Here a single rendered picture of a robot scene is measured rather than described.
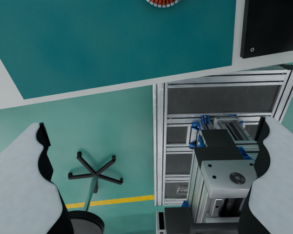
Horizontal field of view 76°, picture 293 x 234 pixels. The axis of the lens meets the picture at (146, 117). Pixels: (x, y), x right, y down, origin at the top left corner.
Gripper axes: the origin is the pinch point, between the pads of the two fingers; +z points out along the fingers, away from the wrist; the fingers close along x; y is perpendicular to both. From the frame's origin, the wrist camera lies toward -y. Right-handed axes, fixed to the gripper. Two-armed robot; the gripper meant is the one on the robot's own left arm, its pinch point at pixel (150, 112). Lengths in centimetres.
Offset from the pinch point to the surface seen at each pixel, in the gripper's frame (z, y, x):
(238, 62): 40.5, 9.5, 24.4
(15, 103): 41, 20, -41
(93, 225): 59, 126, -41
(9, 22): 40, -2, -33
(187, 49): 40.3, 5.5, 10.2
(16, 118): 115, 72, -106
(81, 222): 59, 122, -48
